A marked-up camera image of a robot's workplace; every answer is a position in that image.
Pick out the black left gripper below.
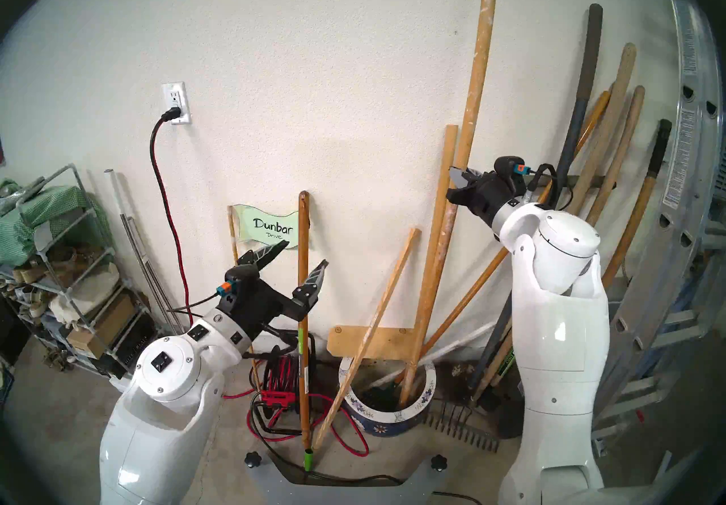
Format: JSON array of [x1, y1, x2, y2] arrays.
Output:
[[218, 240, 330, 343]]

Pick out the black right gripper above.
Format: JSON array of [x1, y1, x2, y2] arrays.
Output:
[[446, 167, 531, 241]]

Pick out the plain light wooden dowel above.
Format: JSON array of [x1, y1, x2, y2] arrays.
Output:
[[400, 124, 459, 405]]

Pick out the thin square wooden stick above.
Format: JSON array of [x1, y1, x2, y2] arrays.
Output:
[[311, 227, 421, 452]]

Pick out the paint-spattered pole with threaded tip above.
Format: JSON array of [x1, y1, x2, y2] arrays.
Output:
[[399, 0, 503, 407]]

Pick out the blue floral ceramic pot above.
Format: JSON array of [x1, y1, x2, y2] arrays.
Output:
[[339, 359, 437, 438]]

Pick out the Dunbar Drive flag sign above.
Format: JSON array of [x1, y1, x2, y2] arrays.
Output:
[[227, 204, 300, 392]]

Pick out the light wooden board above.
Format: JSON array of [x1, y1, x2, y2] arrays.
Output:
[[327, 326, 420, 361]]

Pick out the thin metal rod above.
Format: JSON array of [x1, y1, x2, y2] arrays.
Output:
[[120, 215, 176, 334]]

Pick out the long white pipe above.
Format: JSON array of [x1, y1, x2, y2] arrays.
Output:
[[372, 322, 497, 391]]

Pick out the white pipe and metal rods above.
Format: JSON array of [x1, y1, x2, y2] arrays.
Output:
[[103, 169, 182, 334]]

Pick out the black shoe box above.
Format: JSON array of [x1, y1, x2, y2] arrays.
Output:
[[91, 317, 154, 380]]

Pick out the brown cardboard box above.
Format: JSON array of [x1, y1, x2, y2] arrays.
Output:
[[65, 293, 137, 360]]

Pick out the cream fabric bag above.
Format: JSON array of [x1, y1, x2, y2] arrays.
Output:
[[48, 263, 121, 326]]

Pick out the aluminium extension ladder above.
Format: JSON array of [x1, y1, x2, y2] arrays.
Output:
[[590, 0, 726, 453]]

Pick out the metal garden rake head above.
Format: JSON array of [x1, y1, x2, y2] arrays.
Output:
[[423, 399, 501, 453]]

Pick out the green checkered cloth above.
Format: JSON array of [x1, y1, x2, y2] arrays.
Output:
[[0, 178, 108, 266]]

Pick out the grey metal shoe rack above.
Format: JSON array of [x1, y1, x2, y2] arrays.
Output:
[[0, 164, 154, 394]]

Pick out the cork wedge sandal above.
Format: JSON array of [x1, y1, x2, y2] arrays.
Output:
[[6, 255, 39, 284]]

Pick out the silver glitter shoe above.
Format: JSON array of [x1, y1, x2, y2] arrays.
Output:
[[0, 176, 46, 215]]

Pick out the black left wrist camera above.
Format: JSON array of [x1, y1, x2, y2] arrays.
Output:
[[224, 265, 264, 300]]

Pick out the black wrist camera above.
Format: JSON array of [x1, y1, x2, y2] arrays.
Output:
[[224, 265, 264, 300], [493, 156, 534, 178]]

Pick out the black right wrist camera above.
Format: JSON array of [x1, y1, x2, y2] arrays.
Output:
[[493, 156, 534, 178]]

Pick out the brown handle with green tip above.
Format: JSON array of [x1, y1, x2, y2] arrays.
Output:
[[298, 190, 314, 472]]

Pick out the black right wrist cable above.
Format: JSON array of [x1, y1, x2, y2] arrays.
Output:
[[525, 164, 571, 210]]

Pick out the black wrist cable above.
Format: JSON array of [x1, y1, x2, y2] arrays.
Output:
[[525, 164, 571, 210], [167, 291, 227, 320]]

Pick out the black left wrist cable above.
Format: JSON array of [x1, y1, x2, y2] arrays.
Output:
[[167, 291, 227, 320]]

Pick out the red extension cord reel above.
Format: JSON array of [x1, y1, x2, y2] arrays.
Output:
[[247, 351, 370, 458]]

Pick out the slim pale wooden handle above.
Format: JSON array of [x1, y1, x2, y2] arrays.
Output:
[[584, 85, 646, 229]]

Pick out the brown handle with black grip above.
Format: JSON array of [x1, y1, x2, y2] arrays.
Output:
[[601, 119, 673, 289]]

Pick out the grey foam-grip long handle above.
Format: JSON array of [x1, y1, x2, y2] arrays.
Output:
[[468, 3, 603, 392]]

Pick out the black and red power cord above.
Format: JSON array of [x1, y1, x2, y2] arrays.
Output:
[[149, 107, 195, 329]]

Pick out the white wall outlet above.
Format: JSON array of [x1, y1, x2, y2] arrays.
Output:
[[162, 82, 192, 126]]

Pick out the tan strappy sandal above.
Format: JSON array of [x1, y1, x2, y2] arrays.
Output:
[[34, 346, 70, 374], [47, 244, 100, 276]]

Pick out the black floor cable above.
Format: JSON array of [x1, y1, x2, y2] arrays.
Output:
[[250, 396, 409, 485]]

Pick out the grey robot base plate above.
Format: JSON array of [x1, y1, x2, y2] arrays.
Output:
[[247, 453, 449, 505]]

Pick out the white strappy sandal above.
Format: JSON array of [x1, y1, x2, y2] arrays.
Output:
[[9, 284, 47, 318]]

